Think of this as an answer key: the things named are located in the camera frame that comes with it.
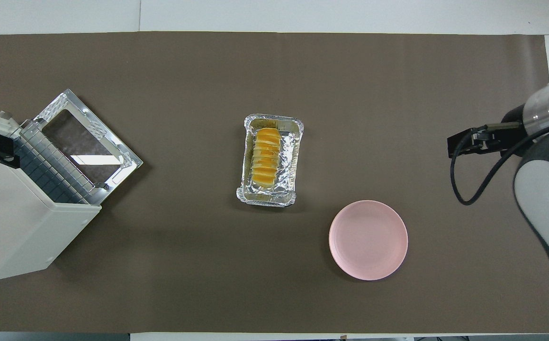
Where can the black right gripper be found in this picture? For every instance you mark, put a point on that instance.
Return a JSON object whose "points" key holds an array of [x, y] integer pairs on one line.
{"points": [[497, 139]]}

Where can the aluminium foil baking tray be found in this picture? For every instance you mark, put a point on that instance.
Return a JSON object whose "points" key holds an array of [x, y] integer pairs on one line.
{"points": [[289, 161]]}

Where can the sliced golden bread loaf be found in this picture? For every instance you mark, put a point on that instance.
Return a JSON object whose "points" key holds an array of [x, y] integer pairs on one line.
{"points": [[267, 161]]}

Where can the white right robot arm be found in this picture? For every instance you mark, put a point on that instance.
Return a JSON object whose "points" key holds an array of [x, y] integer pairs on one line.
{"points": [[546, 199]]}

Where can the white toaster oven body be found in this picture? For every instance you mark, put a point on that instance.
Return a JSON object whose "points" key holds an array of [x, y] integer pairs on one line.
{"points": [[13, 222]]}

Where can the chrome framed glass oven door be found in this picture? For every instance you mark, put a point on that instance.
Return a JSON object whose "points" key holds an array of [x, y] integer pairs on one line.
{"points": [[77, 137]]}

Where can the round pink plate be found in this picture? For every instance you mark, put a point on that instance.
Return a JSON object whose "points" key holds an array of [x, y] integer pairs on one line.
{"points": [[368, 240]]}

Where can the large brown table mat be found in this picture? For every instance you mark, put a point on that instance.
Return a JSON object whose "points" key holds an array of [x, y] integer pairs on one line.
{"points": [[274, 71]]}

